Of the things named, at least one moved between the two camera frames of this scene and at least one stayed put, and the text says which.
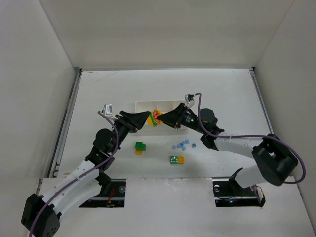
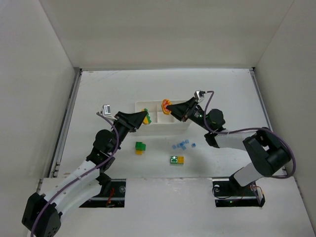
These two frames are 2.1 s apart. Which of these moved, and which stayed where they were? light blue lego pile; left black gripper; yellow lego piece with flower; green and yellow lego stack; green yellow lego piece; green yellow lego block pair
Moved: yellow lego piece with flower; green yellow lego piece
Stayed: left black gripper; green yellow lego block pair; light blue lego pile; green and yellow lego stack
